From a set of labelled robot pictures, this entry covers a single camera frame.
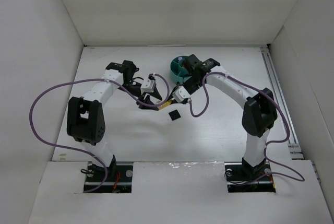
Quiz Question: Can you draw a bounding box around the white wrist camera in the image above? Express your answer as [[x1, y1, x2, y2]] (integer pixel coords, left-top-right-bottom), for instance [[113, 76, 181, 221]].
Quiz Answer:
[[172, 86, 191, 103], [140, 76, 156, 93]]

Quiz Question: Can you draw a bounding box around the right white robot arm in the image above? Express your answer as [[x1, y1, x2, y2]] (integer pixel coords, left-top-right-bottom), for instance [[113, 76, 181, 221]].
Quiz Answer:
[[174, 54, 278, 181]]

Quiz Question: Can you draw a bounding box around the teal round divided container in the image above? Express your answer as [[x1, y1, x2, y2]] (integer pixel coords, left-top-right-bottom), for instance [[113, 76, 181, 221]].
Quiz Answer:
[[170, 56, 190, 85]]

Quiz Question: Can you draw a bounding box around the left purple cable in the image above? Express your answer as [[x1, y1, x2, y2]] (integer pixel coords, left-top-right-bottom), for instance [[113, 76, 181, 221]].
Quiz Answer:
[[29, 72, 174, 193]]

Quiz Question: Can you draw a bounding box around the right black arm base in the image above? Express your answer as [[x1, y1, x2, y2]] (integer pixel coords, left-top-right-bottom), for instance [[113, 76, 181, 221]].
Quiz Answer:
[[224, 162, 276, 193]]

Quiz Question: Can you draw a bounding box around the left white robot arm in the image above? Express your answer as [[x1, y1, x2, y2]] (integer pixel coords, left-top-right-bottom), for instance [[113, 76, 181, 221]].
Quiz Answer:
[[66, 60, 162, 173]]

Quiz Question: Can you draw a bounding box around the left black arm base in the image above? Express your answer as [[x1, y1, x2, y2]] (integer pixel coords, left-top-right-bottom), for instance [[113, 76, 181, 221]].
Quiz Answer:
[[80, 162, 133, 194]]

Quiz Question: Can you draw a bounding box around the black lego plate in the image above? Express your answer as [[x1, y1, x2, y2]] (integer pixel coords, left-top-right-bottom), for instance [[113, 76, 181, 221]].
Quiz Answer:
[[169, 110, 181, 121]]

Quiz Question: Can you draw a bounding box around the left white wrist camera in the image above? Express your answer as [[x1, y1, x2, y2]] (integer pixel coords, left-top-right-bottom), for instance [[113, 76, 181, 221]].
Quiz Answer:
[[140, 76, 156, 93]]

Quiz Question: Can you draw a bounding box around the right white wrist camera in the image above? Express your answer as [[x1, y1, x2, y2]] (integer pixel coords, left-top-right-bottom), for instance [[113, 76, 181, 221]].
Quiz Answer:
[[172, 86, 191, 103]]

